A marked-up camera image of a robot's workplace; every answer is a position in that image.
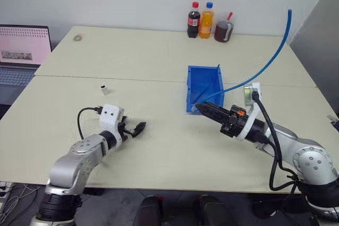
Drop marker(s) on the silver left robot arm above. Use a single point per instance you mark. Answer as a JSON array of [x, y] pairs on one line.
[[79, 162]]

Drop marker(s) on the red spoon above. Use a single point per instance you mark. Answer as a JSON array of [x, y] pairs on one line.
[[230, 15]]

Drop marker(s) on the white power strip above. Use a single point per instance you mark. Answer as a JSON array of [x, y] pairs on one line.
[[4, 186]]

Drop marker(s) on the grey laptop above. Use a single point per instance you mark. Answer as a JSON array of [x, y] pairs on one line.
[[16, 77]]

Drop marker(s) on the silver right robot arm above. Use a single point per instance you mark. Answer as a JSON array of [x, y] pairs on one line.
[[312, 157]]

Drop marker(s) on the cola bottle red cap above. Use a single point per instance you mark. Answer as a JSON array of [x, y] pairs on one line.
[[193, 22]]

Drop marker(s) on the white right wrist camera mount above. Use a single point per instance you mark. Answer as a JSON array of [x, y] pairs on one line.
[[251, 109]]

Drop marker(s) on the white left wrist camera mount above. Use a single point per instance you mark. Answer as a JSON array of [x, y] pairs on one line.
[[110, 115]]

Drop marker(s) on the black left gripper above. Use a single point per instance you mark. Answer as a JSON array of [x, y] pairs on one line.
[[124, 130]]

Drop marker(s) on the clear tape roll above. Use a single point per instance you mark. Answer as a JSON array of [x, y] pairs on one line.
[[77, 37]]

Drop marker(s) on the blue plastic bin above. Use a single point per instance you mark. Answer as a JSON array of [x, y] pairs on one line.
[[202, 83]]

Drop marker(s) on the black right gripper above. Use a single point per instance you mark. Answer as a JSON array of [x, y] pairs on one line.
[[234, 124]]

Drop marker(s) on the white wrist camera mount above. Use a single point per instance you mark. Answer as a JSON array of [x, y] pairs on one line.
[[110, 115], [251, 109]]

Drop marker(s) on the dark rounded shape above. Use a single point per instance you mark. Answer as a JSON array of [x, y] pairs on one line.
[[149, 211], [212, 211]]

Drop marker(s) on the clear cup with dark liquid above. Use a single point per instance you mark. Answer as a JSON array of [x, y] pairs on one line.
[[223, 30]]

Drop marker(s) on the orange soda bottle blue cap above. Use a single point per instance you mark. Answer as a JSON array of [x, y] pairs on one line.
[[206, 23]]

